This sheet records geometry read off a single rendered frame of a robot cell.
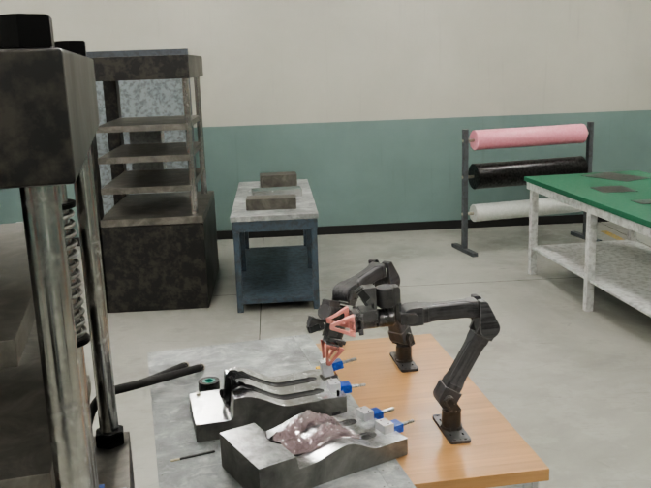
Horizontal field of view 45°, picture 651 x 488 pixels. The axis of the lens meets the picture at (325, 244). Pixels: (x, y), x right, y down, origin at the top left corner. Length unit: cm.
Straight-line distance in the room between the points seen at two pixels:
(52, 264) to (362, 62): 788
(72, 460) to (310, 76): 781
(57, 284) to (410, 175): 804
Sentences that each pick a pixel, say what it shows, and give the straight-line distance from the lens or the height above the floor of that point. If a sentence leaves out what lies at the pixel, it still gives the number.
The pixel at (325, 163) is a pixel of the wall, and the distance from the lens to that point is 907.
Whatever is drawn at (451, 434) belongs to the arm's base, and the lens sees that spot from 260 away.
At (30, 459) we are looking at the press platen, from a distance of 157.
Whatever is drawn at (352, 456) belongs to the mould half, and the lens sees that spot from 236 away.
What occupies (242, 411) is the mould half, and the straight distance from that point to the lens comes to 260.
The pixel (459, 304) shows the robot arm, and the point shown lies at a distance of 248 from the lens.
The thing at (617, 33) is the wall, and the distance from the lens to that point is 981.
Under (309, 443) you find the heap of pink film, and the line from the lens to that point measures 236.
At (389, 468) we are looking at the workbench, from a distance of 242.
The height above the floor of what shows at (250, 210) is 80.
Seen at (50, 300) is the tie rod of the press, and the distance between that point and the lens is 133.
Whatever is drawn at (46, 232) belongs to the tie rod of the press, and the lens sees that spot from 130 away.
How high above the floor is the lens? 197
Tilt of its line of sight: 13 degrees down
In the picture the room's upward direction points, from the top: 2 degrees counter-clockwise
